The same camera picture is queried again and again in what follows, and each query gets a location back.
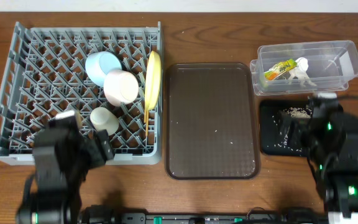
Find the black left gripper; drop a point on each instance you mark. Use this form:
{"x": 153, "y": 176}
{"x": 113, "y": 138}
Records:
{"x": 96, "y": 150}

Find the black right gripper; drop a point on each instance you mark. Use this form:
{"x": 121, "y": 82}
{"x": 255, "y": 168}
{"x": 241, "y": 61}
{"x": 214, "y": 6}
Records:
{"x": 295, "y": 125}

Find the pile of rice scraps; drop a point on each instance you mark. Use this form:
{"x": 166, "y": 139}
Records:
{"x": 297, "y": 113}

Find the white plastic cup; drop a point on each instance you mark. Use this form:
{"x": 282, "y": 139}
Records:
{"x": 102, "y": 119}

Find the yellow green snack wrapper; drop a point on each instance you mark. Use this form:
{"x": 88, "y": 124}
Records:
{"x": 279, "y": 69}

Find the white bowl with food scraps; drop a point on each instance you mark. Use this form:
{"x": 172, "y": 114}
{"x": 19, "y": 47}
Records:
{"x": 120, "y": 87}

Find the light blue saucer plate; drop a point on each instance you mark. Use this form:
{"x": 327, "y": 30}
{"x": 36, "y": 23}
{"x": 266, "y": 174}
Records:
{"x": 98, "y": 65}

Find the yellow round plate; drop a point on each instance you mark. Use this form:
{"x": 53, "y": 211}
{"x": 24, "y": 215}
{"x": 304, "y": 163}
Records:
{"x": 153, "y": 81}

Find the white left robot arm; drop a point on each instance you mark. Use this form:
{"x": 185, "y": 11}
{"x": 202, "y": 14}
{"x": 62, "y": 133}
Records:
{"x": 48, "y": 206}

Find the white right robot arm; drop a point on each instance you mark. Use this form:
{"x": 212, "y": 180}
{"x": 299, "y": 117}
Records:
{"x": 339, "y": 193}

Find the black waste tray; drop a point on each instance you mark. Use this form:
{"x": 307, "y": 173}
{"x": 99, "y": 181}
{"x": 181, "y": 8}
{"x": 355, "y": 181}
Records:
{"x": 268, "y": 130}

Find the clear plastic waste bin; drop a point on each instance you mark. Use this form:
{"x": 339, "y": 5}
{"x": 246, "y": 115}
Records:
{"x": 332, "y": 64}

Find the grey plastic dishwasher rack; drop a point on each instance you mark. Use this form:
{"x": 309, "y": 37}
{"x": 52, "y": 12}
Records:
{"x": 45, "y": 75}

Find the dark brown serving tray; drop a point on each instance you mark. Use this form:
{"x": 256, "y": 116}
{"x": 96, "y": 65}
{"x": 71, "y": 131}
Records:
{"x": 211, "y": 122}

